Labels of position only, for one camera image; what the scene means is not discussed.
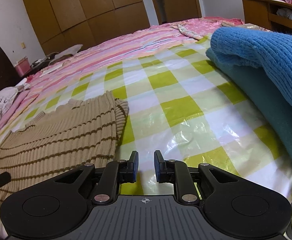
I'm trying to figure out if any teal cloth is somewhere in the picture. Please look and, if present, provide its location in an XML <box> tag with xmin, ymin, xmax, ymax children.
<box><xmin>205</xmin><ymin>49</ymin><xmax>292</xmax><ymax>177</ymax></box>

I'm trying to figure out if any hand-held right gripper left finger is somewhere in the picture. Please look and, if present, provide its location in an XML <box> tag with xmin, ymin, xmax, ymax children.
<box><xmin>53</xmin><ymin>151</ymin><xmax>139</xmax><ymax>205</ymax></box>

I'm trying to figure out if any white flat object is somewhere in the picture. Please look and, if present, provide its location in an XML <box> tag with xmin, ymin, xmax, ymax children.
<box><xmin>39</xmin><ymin>62</ymin><xmax>64</xmax><ymax>77</ymax></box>

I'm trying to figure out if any grey cloth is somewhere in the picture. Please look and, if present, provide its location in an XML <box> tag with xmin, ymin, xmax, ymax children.
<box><xmin>49</xmin><ymin>44</ymin><xmax>83</xmax><ymax>63</ymax></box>

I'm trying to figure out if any grey pillow with pink dots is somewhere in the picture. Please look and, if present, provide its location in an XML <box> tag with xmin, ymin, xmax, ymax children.
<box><xmin>0</xmin><ymin>84</ymin><xmax>32</xmax><ymax>133</ymax></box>

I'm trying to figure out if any wooden desk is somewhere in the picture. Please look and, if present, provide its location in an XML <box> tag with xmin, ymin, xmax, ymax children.
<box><xmin>240</xmin><ymin>0</ymin><xmax>292</xmax><ymax>34</ymax></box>

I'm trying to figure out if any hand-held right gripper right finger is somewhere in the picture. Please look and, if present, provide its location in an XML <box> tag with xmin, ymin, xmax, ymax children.
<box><xmin>154</xmin><ymin>150</ymin><xmax>239</xmax><ymax>203</ymax></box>

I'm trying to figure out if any tan striped knit sweater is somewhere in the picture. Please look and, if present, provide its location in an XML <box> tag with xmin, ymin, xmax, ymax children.
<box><xmin>0</xmin><ymin>91</ymin><xmax>129</xmax><ymax>210</ymax></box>

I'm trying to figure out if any brown wooden wardrobe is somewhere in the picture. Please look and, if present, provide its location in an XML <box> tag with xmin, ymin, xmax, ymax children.
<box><xmin>18</xmin><ymin>0</ymin><xmax>151</xmax><ymax>55</ymax></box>

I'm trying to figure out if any pink plastic basket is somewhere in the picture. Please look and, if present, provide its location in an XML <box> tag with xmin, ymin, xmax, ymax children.
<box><xmin>14</xmin><ymin>57</ymin><xmax>31</xmax><ymax>77</ymax></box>

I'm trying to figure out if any brown wooden door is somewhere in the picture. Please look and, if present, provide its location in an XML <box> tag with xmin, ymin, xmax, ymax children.
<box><xmin>146</xmin><ymin>0</ymin><xmax>203</xmax><ymax>26</ymax></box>

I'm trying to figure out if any pink striped bedspread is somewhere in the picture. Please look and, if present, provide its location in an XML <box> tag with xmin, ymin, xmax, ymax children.
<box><xmin>0</xmin><ymin>25</ymin><xmax>204</xmax><ymax>143</ymax></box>

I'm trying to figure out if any blue knit sweater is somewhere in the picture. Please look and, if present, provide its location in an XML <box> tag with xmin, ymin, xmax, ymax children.
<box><xmin>210</xmin><ymin>26</ymin><xmax>292</xmax><ymax>128</ymax></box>

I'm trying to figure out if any white cloth bundle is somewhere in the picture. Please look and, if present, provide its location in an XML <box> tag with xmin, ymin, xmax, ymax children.
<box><xmin>276</xmin><ymin>7</ymin><xmax>292</xmax><ymax>22</ymax></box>

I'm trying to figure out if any pink floral quilt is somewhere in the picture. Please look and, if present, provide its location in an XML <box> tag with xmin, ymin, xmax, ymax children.
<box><xmin>158</xmin><ymin>16</ymin><xmax>246</xmax><ymax>41</ymax></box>

